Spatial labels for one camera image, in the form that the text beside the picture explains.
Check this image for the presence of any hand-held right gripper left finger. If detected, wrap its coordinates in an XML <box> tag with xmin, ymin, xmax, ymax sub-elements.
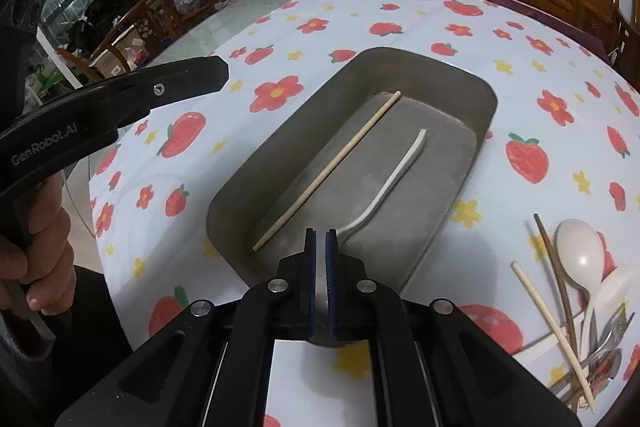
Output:
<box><xmin>55</xmin><ymin>228</ymin><xmax>321</xmax><ymax>427</ymax></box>

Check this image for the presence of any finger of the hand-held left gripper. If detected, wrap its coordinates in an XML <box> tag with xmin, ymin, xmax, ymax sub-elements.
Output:
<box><xmin>89</xmin><ymin>55</ymin><xmax>230</xmax><ymax>134</ymax></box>

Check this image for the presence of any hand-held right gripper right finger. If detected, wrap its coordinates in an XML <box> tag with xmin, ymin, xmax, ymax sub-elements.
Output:
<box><xmin>326</xmin><ymin>229</ymin><xmax>583</xmax><ymax>427</ymax></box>

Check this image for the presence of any light wooden chopstick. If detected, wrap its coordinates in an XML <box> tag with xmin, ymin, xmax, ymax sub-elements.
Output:
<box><xmin>252</xmin><ymin>90</ymin><xmax>402</xmax><ymax>252</ymax></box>
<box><xmin>510</xmin><ymin>260</ymin><xmax>597</xmax><ymax>414</ymax></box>

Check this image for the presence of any white plastic spoon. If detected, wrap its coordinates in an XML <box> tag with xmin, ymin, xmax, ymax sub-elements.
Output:
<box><xmin>556</xmin><ymin>219</ymin><xmax>609</xmax><ymax>358</ymax></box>
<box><xmin>336</xmin><ymin>128</ymin><xmax>429</xmax><ymax>244</ymax></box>
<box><xmin>580</xmin><ymin>263</ymin><xmax>640</xmax><ymax>358</ymax></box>

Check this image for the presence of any grey metal tray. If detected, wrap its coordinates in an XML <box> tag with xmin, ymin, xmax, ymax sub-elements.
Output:
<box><xmin>205</xmin><ymin>47</ymin><xmax>499</xmax><ymax>350</ymax></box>

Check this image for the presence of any dark brown chopstick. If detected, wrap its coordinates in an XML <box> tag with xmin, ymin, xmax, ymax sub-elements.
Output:
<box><xmin>520</xmin><ymin>302</ymin><xmax>626</xmax><ymax>353</ymax></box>
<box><xmin>533</xmin><ymin>213</ymin><xmax>582</xmax><ymax>358</ymax></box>

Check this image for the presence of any metal fork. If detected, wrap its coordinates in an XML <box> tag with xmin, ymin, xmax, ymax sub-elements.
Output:
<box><xmin>575</xmin><ymin>302</ymin><xmax>630</xmax><ymax>388</ymax></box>

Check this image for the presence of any person's left hand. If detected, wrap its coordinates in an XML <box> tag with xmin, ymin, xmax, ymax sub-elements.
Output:
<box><xmin>0</xmin><ymin>179</ymin><xmax>77</xmax><ymax>324</ymax></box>

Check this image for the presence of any pile of black bags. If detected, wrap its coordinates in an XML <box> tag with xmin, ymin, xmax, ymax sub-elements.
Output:
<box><xmin>64</xmin><ymin>0</ymin><xmax>151</xmax><ymax>58</ymax></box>

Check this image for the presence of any person's black clothing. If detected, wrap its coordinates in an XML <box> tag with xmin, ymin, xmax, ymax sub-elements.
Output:
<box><xmin>0</xmin><ymin>267</ymin><xmax>137</xmax><ymax>427</ymax></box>

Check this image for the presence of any strawberry flower printed tablecloth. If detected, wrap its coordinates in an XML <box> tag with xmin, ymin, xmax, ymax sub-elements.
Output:
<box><xmin>87</xmin><ymin>0</ymin><xmax>640</xmax><ymax>427</ymax></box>

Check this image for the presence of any metal spoon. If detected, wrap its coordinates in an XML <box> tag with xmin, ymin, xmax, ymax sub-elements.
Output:
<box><xmin>555</xmin><ymin>347</ymin><xmax>624</xmax><ymax>409</ymax></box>

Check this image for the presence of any carved wooden chair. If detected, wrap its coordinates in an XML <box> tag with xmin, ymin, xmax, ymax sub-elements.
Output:
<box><xmin>606</xmin><ymin>0</ymin><xmax>640</xmax><ymax>75</ymax></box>

